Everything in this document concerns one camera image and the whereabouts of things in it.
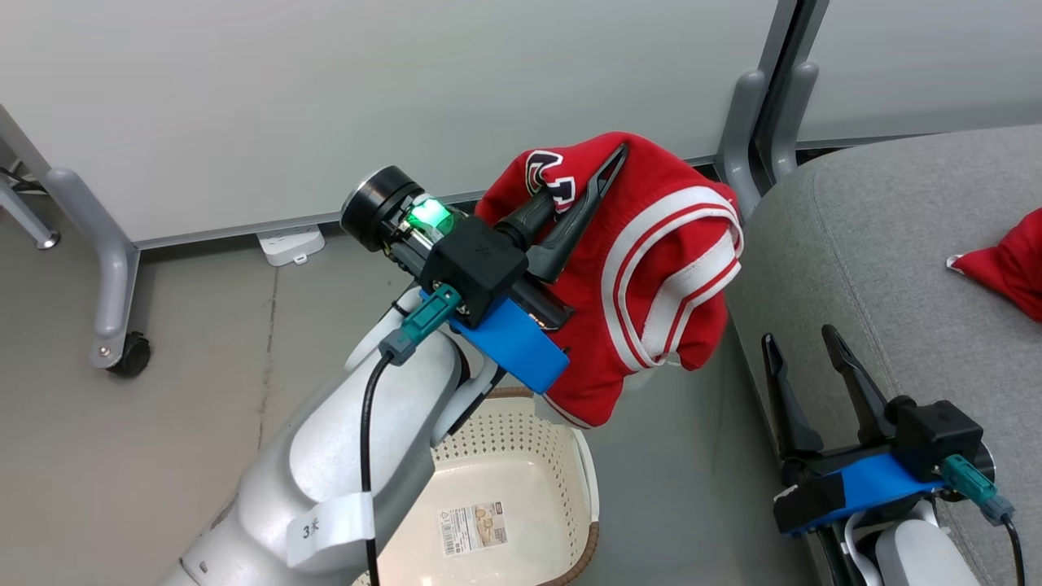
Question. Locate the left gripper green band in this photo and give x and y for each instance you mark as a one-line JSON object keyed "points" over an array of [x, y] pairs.
{"points": [[378, 207]]}

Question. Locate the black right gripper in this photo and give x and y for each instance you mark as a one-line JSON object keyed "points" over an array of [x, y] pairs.
{"points": [[810, 496]]}

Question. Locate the red white striped jersey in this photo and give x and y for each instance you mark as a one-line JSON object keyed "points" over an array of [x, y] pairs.
{"points": [[651, 268]]}

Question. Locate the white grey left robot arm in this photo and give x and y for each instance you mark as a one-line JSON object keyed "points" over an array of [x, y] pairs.
{"points": [[326, 456]]}

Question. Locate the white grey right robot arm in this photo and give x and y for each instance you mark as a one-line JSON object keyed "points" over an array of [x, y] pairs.
{"points": [[920, 557]]}

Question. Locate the grey fabric sofa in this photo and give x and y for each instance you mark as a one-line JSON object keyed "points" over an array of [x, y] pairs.
{"points": [[879, 268]]}

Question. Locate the grey partition foot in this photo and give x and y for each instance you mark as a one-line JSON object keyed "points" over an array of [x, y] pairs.
{"points": [[741, 130], [28, 216], [794, 114], [110, 268]]}

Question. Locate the large white partition panel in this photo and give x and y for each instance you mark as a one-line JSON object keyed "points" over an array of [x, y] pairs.
{"points": [[366, 98]]}

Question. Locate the red garment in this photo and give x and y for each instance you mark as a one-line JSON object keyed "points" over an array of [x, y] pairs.
{"points": [[1013, 264]]}

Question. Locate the cream perforated laundry basket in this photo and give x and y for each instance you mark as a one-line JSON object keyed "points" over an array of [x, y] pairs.
{"points": [[505, 464]]}

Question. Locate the white power strip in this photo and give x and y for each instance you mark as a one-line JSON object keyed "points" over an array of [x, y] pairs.
{"points": [[289, 244]]}

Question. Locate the basket product sticker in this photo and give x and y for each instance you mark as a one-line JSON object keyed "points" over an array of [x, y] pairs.
{"points": [[474, 529]]}

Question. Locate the narrow white partition panel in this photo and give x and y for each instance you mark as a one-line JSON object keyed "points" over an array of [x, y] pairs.
{"points": [[928, 65]]}

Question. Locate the black caster wheel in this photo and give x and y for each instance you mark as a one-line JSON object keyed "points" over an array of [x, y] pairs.
{"points": [[130, 356]]}

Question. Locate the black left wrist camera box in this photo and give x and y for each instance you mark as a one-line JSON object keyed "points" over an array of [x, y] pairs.
{"points": [[476, 264]]}

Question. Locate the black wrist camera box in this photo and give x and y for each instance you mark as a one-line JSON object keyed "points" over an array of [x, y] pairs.
{"points": [[476, 264], [936, 435]]}

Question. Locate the blue right camera mount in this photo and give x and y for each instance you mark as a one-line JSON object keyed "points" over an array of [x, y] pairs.
{"points": [[883, 484]]}

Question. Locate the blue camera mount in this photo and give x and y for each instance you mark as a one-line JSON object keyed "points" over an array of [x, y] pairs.
{"points": [[883, 484], [513, 346]]}

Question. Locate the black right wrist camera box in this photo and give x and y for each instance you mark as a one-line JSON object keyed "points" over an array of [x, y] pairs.
{"points": [[936, 435]]}

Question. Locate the blue left camera mount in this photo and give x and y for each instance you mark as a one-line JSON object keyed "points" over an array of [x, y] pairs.
{"points": [[513, 346]]}

